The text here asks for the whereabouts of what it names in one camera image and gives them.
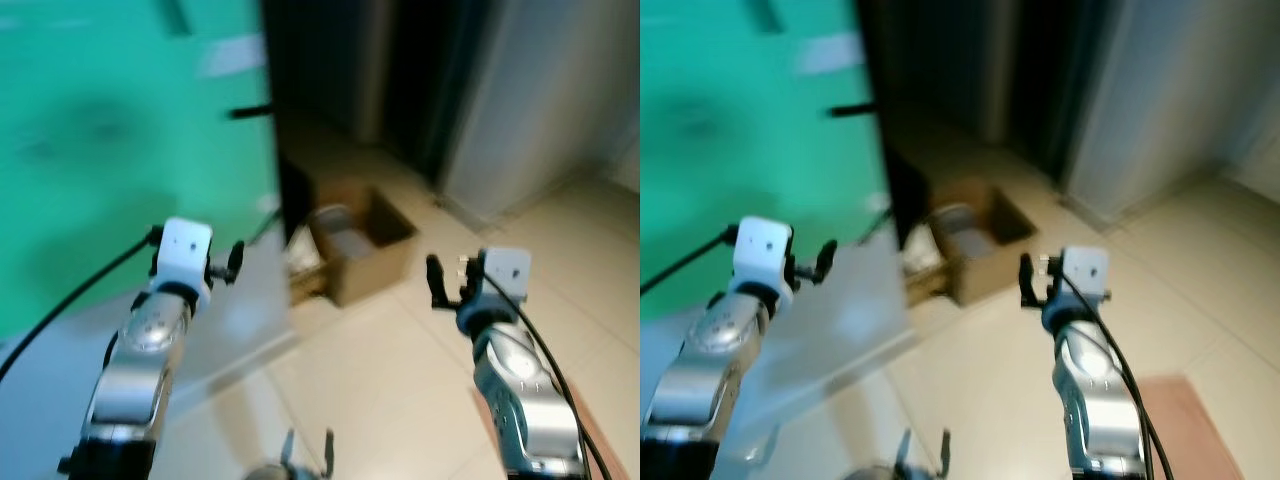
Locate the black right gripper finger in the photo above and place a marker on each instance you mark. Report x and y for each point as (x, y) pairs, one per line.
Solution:
(436, 280)
(1027, 280)

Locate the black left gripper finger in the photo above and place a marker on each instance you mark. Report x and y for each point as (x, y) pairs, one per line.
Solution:
(826, 258)
(236, 260)

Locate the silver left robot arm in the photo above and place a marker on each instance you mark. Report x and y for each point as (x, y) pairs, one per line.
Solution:
(140, 350)
(708, 350)

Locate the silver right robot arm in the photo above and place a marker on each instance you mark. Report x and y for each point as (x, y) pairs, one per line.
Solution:
(520, 390)
(1095, 390)

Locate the brown cardboard box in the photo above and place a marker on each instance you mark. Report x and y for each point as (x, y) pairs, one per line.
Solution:
(365, 255)
(985, 250)

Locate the grey metal door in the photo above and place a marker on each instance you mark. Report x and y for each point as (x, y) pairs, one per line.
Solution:
(545, 100)
(1170, 100)

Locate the grey robot waist part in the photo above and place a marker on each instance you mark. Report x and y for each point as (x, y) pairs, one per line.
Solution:
(290, 465)
(905, 465)

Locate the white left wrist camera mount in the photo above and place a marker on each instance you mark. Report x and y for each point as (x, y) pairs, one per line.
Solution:
(185, 248)
(762, 245)

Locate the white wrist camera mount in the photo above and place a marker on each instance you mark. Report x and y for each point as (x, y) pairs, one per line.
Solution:
(185, 248)
(507, 270)
(1085, 268)
(762, 245)

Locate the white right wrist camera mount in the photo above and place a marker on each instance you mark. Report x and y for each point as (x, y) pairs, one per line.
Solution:
(1085, 268)
(507, 270)

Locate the white wall label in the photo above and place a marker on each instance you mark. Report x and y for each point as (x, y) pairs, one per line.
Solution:
(232, 56)
(830, 54)

